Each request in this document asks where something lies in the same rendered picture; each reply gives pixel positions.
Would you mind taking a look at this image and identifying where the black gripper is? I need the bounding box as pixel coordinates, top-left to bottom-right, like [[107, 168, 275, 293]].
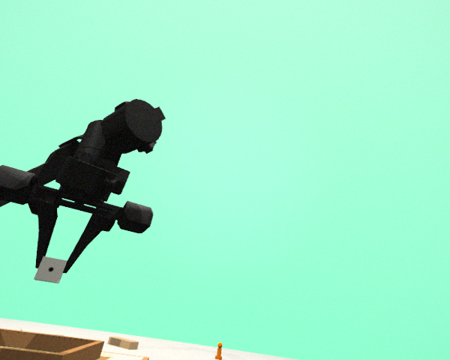
[[0, 148, 154, 273]]

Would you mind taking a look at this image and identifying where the grey die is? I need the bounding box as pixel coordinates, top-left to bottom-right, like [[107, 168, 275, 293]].
[[33, 256, 67, 284]]

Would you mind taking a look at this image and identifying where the orange pawn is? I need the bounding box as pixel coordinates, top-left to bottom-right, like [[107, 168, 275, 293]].
[[215, 343, 223, 360]]

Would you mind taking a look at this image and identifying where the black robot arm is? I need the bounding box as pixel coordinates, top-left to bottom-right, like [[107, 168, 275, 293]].
[[26, 99, 166, 202]]

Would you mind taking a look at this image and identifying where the tan rectangular block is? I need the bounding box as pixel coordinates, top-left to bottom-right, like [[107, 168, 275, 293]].
[[107, 337, 139, 350]]

